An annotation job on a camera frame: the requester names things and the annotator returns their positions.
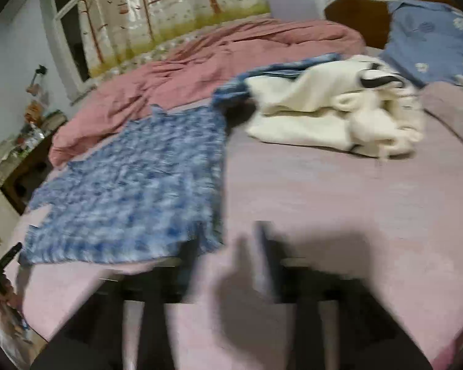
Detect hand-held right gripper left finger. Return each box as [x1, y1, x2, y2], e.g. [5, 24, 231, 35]
[31, 238, 202, 370]

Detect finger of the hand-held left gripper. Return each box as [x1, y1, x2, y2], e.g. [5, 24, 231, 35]
[0, 242, 23, 275]

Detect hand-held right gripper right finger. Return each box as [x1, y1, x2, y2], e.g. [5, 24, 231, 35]
[256, 220, 433, 370]

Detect blue white knit sweater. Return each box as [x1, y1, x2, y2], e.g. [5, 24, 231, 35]
[19, 52, 343, 267]

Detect person's left hand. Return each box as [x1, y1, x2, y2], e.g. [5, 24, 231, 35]
[0, 279, 18, 319]

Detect bed with pink sheet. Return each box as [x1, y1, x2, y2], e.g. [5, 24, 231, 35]
[11, 46, 463, 370]

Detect dark wooden desk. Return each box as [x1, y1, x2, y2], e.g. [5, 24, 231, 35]
[0, 112, 69, 215]

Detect bottles on desk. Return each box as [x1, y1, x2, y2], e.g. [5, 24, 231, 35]
[0, 121, 51, 162]

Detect orange plush toy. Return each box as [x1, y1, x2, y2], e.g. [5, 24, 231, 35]
[24, 99, 44, 123]

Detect cream white garment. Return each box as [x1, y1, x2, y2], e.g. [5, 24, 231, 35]
[245, 55, 427, 159]

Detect desk lamp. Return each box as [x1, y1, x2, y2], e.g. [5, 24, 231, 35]
[26, 64, 49, 95]

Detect pink quilt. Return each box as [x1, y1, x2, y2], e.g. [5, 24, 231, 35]
[48, 18, 365, 168]

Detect wooden white headboard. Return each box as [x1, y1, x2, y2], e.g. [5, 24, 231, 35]
[318, 0, 463, 51]

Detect tree print curtain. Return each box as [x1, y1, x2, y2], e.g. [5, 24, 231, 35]
[75, 0, 273, 78]

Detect blue floral pillow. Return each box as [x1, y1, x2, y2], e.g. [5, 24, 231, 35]
[378, 0, 463, 90]

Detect white frame window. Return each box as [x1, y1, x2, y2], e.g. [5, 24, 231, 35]
[40, 0, 101, 104]

